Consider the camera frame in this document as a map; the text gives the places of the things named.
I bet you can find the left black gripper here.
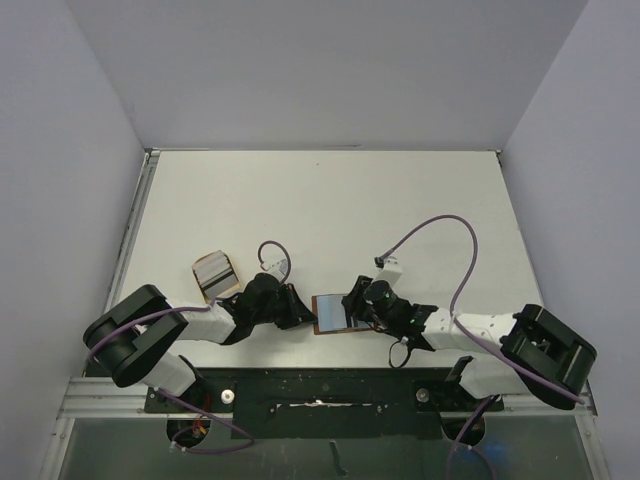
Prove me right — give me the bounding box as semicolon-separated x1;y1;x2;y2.
252;282;316;329

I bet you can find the brown leather card holder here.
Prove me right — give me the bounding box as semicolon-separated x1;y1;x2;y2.
312;294;372;335

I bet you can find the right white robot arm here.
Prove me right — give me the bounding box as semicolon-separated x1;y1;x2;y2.
341;276;597;410

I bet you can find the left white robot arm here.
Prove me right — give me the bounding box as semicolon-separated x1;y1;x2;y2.
83;273;317;411

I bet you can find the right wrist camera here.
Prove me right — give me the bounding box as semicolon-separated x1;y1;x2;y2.
374;256;403;287

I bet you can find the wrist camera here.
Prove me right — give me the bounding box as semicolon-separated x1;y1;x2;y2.
261;258;289;278
374;256;403;287

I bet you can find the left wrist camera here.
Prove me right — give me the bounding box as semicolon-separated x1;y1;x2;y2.
261;258;289;278

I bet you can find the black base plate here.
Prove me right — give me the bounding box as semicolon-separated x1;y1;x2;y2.
144;367;506;446

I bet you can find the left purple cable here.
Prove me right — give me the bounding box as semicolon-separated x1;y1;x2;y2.
87;241;294;454

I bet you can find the aluminium frame rail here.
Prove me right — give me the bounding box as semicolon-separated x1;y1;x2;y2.
57;377;597;420

